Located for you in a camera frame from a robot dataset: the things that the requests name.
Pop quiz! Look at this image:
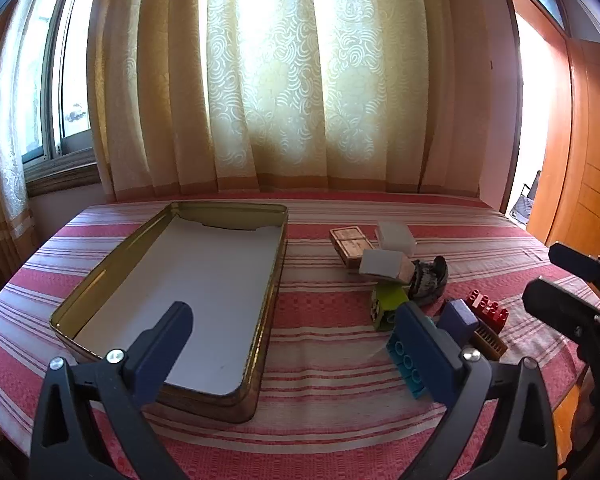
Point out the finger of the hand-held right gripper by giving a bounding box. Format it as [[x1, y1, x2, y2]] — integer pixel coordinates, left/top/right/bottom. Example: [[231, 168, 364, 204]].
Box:
[[522, 276, 600, 342], [549, 241, 600, 308]]

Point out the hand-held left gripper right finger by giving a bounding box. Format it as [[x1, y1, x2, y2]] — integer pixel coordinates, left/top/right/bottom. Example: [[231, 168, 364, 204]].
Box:
[[395, 300, 561, 480]]

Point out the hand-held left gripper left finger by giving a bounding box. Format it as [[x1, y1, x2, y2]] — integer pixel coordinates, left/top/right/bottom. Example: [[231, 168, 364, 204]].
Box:
[[30, 301, 195, 480]]

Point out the teal toy building block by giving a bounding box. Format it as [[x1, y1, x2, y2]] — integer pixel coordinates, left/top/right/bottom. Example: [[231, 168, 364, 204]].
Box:
[[385, 329, 438, 399]]

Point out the purple toy building block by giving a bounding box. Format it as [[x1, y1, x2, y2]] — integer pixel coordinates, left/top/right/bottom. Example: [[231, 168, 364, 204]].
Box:
[[437, 298, 482, 347]]

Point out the green toy building block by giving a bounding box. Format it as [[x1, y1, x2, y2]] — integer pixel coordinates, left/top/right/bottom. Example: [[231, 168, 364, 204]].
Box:
[[370, 282, 417, 332]]

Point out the brown ridged harmonica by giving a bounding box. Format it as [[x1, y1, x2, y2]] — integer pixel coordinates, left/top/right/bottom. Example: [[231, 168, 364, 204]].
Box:
[[467, 323, 509, 360]]

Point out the red toy building block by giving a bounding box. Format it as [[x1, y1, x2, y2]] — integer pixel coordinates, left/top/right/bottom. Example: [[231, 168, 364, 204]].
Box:
[[462, 289, 510, 335]]

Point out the gold metal tin box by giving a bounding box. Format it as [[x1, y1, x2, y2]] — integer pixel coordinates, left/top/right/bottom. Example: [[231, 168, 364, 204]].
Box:
[[49, 201, 289, 424]]

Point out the white cardboard box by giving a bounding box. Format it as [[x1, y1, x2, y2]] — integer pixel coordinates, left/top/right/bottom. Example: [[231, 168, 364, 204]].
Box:
[[358, 249, 414, 285]]

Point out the clear plastic box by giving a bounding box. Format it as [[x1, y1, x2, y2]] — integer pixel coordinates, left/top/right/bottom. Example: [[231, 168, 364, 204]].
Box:
[[374, 220, 417, 252]]

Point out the brown wooden box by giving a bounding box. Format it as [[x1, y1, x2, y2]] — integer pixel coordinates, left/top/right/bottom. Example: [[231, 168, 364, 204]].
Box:
[[329, 226, 378, 267]]

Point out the dark chair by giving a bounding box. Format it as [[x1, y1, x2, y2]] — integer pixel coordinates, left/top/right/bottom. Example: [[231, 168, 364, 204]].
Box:
[[509, 170, 542, 227]]

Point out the orange wooden wardrobe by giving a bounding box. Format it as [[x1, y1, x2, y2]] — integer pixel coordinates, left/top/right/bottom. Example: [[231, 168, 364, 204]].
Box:
[[527, 35, 600, 311]]

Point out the white lace curtain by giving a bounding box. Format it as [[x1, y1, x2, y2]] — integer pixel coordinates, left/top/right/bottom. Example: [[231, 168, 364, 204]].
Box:
[[0, 20, 40, 283]]

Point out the cream patterned curtain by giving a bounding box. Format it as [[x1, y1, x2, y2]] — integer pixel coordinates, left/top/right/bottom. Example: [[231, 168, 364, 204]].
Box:
[[86, 0, 496, 202]]

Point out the sliding glass window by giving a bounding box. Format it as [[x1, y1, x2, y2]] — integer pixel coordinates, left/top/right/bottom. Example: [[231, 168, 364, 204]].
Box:
[[10, 0, 101, 196]]

